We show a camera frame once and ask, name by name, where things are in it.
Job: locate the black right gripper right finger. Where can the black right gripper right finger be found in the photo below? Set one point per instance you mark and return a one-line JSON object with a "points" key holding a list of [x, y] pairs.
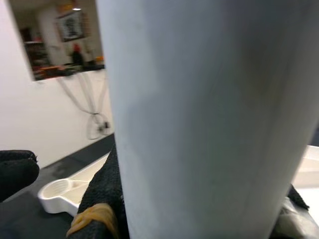
{"points": [[297, 199]]}

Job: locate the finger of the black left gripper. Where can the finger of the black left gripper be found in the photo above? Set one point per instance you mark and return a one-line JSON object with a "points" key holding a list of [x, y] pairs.
{"points": [[15, 174]]}

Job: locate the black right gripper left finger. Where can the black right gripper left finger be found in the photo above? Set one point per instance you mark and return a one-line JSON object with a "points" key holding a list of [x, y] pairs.
{"points": [[104, 189]]}

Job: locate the white plastic table leg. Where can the white plastic table leg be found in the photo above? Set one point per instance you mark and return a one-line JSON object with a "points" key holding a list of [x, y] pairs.
{"points": [[199, 112]]}

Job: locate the yellow rubber band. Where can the yellow rubber band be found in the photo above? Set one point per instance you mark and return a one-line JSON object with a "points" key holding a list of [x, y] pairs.
{"points": [[94, 215]]}

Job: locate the black table cloth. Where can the black table cloth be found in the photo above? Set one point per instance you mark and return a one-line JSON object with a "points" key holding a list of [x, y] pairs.
{"points": [[20, 219]]}

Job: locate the white plastic table top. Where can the white plastic table top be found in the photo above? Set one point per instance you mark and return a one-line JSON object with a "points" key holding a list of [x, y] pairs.
{"points": [[57, 199]]}

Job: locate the wall shelf with dark items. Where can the wall shelf with dark items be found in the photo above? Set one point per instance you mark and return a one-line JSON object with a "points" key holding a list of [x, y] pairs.
{"points": [[62, 71]]}

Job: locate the red and black wall ornament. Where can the red and black wall ornament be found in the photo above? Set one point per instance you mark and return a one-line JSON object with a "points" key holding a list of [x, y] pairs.
{"points": [[77, 53]]}

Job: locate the black framed wall picture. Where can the black framed wall picture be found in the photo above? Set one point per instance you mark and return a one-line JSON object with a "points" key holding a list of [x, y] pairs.
{"points": [[71, 26]]}

